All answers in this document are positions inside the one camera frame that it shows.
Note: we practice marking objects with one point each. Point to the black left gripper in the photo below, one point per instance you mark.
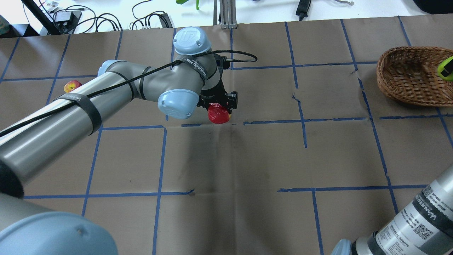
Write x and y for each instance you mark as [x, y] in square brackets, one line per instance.
[215, 92]

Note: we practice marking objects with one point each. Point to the dark red apple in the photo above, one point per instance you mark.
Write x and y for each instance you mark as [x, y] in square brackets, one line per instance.
[218, 114]

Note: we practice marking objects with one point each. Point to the red yellow apple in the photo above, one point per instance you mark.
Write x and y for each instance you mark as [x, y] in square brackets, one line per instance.
[71, 85]

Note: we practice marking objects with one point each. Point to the green yellow object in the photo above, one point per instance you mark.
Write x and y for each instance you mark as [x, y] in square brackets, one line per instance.
[445, 69]

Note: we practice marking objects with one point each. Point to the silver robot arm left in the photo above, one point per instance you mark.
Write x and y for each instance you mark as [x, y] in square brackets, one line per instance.
[193, 79]

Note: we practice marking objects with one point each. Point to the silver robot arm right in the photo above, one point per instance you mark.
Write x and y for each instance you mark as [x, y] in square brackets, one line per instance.
[423, 227]

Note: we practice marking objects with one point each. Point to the wicker basket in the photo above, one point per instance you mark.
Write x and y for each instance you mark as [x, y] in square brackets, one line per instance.
[413, 75]

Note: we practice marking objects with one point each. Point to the aluminium frame post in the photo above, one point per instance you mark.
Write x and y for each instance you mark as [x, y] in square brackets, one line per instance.
[224, 14]

